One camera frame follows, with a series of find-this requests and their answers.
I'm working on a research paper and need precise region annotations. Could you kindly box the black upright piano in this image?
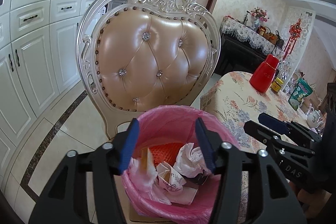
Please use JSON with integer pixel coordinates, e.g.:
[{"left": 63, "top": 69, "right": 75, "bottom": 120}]
[{"left": 215, "top": 35, "right": 279, "bottom": 77}]

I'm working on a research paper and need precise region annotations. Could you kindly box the small black packet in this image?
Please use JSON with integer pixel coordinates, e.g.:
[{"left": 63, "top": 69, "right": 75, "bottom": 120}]
[{"left": 188, "top": 174, "right": 208, "bottom": 186}]

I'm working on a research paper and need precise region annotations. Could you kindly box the flower vase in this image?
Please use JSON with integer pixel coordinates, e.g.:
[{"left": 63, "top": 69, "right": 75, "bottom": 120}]
[{"left": 251, "top": 7, "right": 269, "bottom": 29}]

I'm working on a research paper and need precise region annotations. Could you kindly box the orange foam fruit net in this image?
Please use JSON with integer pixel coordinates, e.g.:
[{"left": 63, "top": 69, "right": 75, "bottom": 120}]
[{"left": 151, "top": 144, "right": 184, "bottom": 164}]

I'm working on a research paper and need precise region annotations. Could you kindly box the white cabinet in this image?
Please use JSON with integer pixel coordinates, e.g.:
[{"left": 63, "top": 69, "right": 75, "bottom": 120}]
[{"left": 0, "top": 0, "right": 118, "bottom": 161}]

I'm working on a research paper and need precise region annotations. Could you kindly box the wicker basket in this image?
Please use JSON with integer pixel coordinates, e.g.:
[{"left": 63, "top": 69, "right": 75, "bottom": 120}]
[{"left": 257, "top": 26, "right": 276, "bottom": 42}]

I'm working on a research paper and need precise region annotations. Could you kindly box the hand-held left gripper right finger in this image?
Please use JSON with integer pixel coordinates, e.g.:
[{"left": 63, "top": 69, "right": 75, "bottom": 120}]
[{"left": 195, "top": 117, "right": 307, "bottom": 224}]

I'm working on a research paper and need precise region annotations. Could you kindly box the white tissue packet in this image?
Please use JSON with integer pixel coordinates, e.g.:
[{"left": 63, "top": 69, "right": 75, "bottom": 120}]
[{"left": 171, "top": 186, "right": 197, "bottom": 205}]

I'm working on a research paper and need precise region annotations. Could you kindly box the lace piano cover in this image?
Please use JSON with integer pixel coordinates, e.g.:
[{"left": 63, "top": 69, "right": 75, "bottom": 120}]
[{"left": 220, "top": 15, "right": 284, "bottom": 55}]

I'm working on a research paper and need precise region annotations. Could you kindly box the dark handbag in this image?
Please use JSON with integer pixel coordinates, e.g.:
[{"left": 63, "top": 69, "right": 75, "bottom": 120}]
[{"left": 275, "top": 30, "right": 284, "bottom": 47}]

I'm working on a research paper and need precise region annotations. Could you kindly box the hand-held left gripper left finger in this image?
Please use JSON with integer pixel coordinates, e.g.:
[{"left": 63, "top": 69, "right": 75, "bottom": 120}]
[{"left": 28, "top": 118, "right": 140, "bottom": 224}]

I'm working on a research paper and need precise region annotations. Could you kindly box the beige tufted leather chair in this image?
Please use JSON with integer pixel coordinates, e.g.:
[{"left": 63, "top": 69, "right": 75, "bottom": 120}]
[{"left": 76, "top": 0, "right": 221, "bottom": 140}]

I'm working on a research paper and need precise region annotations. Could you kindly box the red knot hanging ornament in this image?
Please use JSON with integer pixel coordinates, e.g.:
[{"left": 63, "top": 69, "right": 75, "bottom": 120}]
[{"left": 283, "top": 18, "right": 302, "bottom": 60}]

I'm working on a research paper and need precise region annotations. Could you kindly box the green snack bag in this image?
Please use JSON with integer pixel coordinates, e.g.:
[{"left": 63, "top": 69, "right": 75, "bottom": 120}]
[{"left": 288, "top": 78, "right": 313, "bottom": 110}]

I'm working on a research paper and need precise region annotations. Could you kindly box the white porcelain teapot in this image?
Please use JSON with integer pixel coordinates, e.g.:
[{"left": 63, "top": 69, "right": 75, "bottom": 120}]
[{"left": 307, "top": 106, "right": 324, "bottom": 128}]

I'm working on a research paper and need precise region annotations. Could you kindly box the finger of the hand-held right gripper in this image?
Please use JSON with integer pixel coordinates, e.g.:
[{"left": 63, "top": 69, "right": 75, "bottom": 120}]
[
  {"left": 258, "top": 113, "right": 322, "bottom": 143},
  {"left": 244, "top": 120, "right": 297, "bottom": 151}
]

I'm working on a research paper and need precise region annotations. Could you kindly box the yellow lid glass jar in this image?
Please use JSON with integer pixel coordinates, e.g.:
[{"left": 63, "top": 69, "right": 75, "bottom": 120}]
[{"left": 270, "top": 77, "right": 284, "bottom": 94}]

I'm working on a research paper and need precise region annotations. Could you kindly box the white plastic bag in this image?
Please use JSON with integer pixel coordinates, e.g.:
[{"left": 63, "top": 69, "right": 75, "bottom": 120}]
[{"left": 129, "top": 158, "right": 158, "bottom": 189}]

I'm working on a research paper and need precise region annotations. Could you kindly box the pink lined trash bin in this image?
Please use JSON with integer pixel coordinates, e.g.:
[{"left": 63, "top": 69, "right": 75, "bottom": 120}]
[{"left": 121, "top": 105, "right": 242, "bottom": 224}]

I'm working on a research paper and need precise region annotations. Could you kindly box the white tissue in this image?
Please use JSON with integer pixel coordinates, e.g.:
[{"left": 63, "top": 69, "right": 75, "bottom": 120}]
[{"left": 175, "top": 143, "right": 210, "bottom": 178}]

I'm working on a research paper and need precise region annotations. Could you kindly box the printed paper cup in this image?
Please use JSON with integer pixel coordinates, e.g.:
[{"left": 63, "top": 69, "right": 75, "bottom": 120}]
[{"left": 157, "top": 163, "right": 185, "bottom": 194}]

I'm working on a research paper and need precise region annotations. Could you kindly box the red thermos flask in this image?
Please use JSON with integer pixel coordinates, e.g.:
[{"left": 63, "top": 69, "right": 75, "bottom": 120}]
[{"left": 249, "top": 54, "right": 279, "bottom": 94}]

